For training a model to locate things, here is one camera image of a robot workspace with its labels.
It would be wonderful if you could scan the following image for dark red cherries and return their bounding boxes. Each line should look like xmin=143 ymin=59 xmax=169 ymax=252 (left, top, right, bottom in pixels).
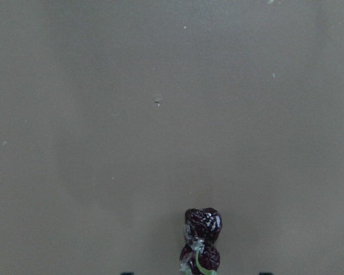
xmin=179 ymin=207 xmax=222 ymax=274

